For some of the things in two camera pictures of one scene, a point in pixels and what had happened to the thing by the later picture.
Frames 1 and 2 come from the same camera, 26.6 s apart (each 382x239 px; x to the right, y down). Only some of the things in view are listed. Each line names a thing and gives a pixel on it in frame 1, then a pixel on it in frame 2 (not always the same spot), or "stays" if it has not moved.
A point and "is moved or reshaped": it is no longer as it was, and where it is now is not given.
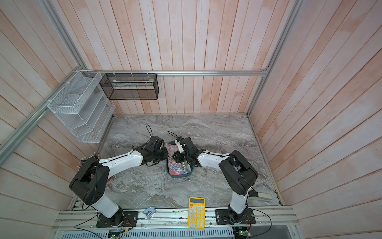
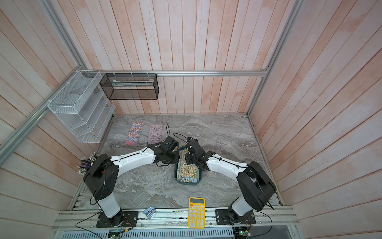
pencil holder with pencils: (94, 155) stays
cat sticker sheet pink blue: (174, 168) → (135, 133)
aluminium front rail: (270, 218) stays
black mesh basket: (130, 86) stays
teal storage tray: (180, 176) is moved or reshaped
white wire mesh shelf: (83, 105) stays
